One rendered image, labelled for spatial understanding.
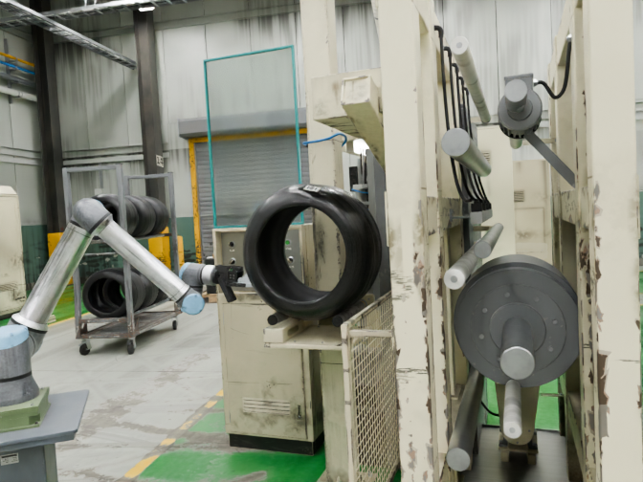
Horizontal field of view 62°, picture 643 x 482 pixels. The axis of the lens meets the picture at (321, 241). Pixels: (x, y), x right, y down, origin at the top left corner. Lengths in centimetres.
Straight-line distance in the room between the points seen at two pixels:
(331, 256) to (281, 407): 102
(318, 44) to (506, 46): 923
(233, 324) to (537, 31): 972
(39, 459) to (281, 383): 126
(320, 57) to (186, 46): 1030
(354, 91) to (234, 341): 183
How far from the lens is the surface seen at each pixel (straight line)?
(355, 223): 206
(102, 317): 599
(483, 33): 1168
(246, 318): 307
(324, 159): 248
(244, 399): 320
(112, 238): 232
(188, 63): 1267
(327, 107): 184
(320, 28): 260
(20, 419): 233
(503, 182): 541
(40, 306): 250
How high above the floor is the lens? 133
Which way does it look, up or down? 3 degrees down
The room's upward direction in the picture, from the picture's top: 3 degrees counter-clockwise
